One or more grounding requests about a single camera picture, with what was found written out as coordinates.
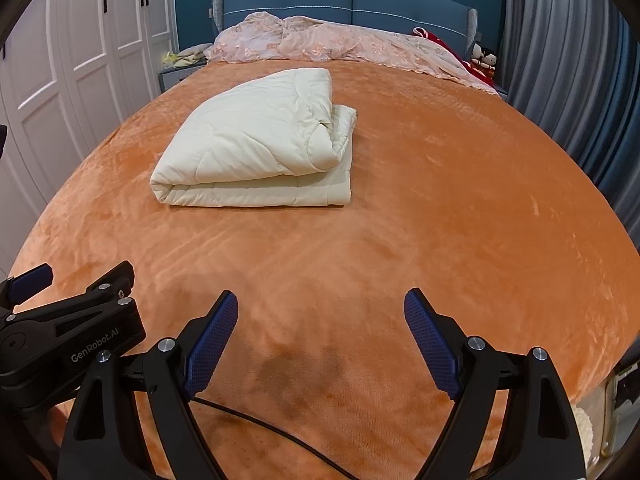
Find white wardrobe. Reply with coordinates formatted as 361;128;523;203
1;0;177;275

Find grey blue curtain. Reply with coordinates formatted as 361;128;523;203
499;0;639;240

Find orange plush bed blanket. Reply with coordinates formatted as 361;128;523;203
12;61;639;479

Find pink floral quilt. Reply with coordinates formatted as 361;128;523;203
205;12;497;94

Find bedside table with clutter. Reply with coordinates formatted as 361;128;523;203
158;44;212;93

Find cream sherpa fleece blanket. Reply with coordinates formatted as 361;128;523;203
572;405;593;465

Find red cloth on bed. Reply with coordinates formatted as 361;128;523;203
412;26;497;89

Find plush toys by bed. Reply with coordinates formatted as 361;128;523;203
470;42;497;70

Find cream white padded coat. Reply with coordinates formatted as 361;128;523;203
150;67;357;208

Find blue upholstered headboard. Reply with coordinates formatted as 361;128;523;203
212;0;480;58

